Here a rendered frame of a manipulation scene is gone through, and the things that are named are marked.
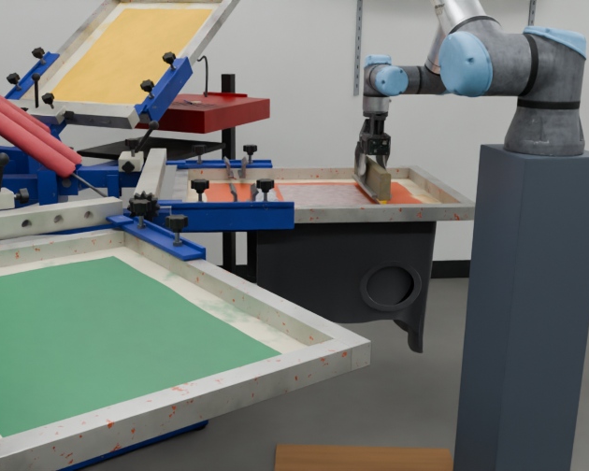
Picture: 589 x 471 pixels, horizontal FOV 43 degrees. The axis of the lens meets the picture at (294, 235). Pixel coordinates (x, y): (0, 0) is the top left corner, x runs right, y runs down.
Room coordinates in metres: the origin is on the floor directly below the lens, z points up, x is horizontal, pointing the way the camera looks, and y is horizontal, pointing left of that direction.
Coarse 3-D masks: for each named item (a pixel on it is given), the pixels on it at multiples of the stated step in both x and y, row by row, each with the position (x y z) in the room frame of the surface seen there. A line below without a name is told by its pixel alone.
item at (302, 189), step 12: (216, 192) 2.16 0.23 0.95; (228, 192) 2.16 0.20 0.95; (240, 192) 2.16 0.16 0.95; (288, 192) 2.18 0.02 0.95; (300, 192) 2.18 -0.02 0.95; (312, 192) 2.18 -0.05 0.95; (324, 192) 2.18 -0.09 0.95; (336, 192) 2.19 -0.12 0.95; (348, 192) 2.19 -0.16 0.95; (360, 192) 2.19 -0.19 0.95; (396, 192) 2.20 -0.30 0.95; (408, 192) 2.21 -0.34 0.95
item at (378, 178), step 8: (368, 160) 2.17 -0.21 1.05; (368, 168) 2.11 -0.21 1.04; (376, 168) 2.04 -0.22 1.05; (368, 176) 2.11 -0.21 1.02; (376, 176) 2.02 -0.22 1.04; (384, 176) 1.97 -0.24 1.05; (368, 184) 2.11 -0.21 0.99; (376, 184) 2.01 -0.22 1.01; (384, 184) 1.97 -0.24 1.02; (376, 192) 2.01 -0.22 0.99; (384, 192) 1.97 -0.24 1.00; (384, 200) 1.97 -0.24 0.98
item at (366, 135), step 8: (368, 120) 2.13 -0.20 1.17; (376, 120) 2.07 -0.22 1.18; (384, 120) 2.08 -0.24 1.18; (368, 128) 2.12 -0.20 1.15; (376, 128) 2.10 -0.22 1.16; (360, 136) 2.14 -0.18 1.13; (368, 136) 2.07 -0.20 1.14; (376, 136) 2.07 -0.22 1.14; (384, 136) 2.07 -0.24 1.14; (368, 144) 2.08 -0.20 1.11; (376, 144) 2.08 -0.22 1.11; (384, 144) 2.08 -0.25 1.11; (368, 152) 2.08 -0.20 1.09; (376, 152) 2.08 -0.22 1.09; (384, 152) 2.08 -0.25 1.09
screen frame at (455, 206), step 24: (192, 168) 2.32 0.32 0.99; (216, 168) 2.33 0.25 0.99; (240, 168) 2.34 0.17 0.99; (264, 168) 2.35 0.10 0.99; (288, 168) 2.36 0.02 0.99; (312, 168) 2.37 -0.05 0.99; (336, 168) 2.38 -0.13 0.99; (408, 168) 2.41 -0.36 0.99; (432, 192) 2.16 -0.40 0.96; (456, 192) 2.04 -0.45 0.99; (312, 216) 1.82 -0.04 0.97; (336, 216) 1.83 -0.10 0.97; (360, 216) 1.84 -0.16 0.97; (384, 216) 1.84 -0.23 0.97; (408, 216) 1.85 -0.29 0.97; (432, 216) 1.86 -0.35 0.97; (456, 216) 1.87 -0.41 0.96
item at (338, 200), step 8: (208, 200) 2.05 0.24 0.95; (216, 200) 2.05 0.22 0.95; (224, 200) 2.05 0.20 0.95; (232, 200) 2.05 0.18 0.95; (240, 200) 2.05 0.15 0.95; (280, 200) 2.06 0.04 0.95; (288, 200) 2.06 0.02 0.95; (296, 200) 2.07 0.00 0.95; (304, 200) 2.07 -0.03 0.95; (312, 200) 2.07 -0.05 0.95; (320, 200) 2.07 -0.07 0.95; (328, 200) 2.07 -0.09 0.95; (336, 200) 2.07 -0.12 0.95; (344, 200) 2.08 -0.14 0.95; (352, 200) 2.08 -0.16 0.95; (360, 200) 2.08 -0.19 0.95; (368, 200) 2.08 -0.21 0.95; (392, 200) 2.09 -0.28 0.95; (400, 200) 2.09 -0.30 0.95; (408, 200) 2.09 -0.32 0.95; (416, 200) 2.09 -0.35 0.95
